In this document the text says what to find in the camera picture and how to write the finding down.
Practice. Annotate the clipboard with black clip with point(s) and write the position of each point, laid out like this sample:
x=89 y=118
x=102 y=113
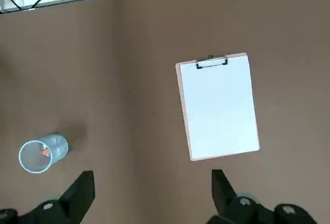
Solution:
x=219 y=105

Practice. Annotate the orange pencil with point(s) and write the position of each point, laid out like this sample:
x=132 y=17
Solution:
x=46 y=152

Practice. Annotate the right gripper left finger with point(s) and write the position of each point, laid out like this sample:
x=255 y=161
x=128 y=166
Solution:
x=74 y=200

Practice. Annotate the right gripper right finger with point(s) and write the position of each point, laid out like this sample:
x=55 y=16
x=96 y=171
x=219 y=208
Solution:
x=232 y=206

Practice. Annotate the translucent blue plastic cup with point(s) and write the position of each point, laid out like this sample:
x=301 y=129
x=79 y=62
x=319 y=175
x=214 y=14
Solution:
x=58 y=144

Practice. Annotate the white paper sheet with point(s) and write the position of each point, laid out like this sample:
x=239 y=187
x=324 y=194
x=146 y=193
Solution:
x=219 y=110

